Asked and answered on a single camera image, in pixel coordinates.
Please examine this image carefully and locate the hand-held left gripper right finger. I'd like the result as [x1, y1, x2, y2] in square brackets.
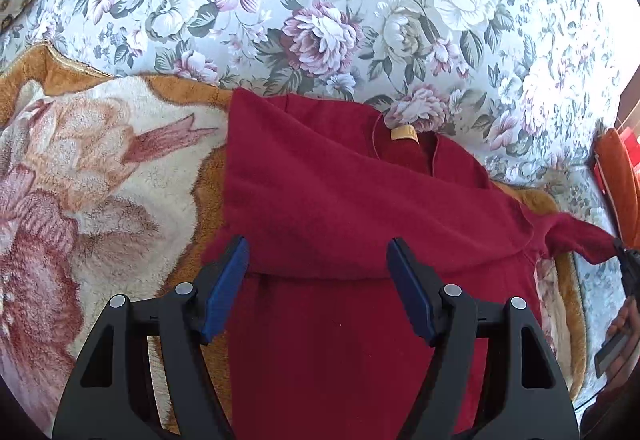
[386, 237, 581, 440]

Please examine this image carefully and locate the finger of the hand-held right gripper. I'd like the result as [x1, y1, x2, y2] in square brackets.
[612, 237, 640, 297]

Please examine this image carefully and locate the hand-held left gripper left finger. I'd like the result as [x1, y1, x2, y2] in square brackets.
[51, 236, 251, 440]

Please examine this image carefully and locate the dark red sweater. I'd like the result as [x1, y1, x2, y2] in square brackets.
[202, 87, 626, 440]

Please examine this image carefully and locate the person's right hand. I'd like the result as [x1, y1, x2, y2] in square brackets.
[606, 295, 640, 346]

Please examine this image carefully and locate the orange cushion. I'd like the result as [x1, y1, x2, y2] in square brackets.
[593, 127, 640, 251]

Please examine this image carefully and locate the red bag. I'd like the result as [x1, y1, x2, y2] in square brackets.
[619, 122, 640, 168]

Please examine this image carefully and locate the plush beige flower blanket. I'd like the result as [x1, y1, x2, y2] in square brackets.
[0, 42, 588, 436]

